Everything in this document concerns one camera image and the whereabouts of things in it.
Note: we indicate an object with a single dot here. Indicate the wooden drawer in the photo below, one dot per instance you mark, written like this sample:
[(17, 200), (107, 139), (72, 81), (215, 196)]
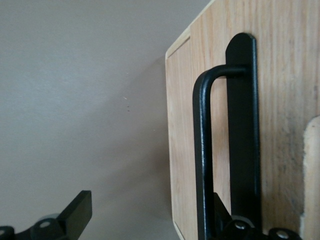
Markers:
[(280, 100)]

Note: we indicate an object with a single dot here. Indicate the narrow wooden drawer panel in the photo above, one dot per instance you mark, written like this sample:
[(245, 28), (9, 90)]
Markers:
[(180, 125)]

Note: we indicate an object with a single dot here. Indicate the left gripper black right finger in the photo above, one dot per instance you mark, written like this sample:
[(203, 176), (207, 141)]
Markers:
[(222, 221)]

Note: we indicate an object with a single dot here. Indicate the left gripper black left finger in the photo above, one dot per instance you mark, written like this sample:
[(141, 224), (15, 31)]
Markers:
[(77, 212)]

